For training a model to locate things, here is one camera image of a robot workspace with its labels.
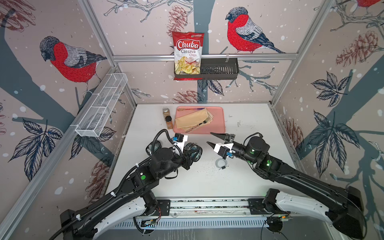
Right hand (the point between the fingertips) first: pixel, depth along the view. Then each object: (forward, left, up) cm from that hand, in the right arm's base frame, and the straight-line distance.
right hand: (211, 133), depth 64 cm
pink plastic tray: (+29, -6, -34) cm, 45 cm away
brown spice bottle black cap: (+25, +27, -26) cm, 45 cm away
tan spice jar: (+33, +30, -23) cm, 50 cm away
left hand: (-4, +6, -6) cm, 9 cm away
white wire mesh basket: (+18, +59, -1) cm, 62 cm away
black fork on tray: (+31, +3, -32) cm, 45 cm away
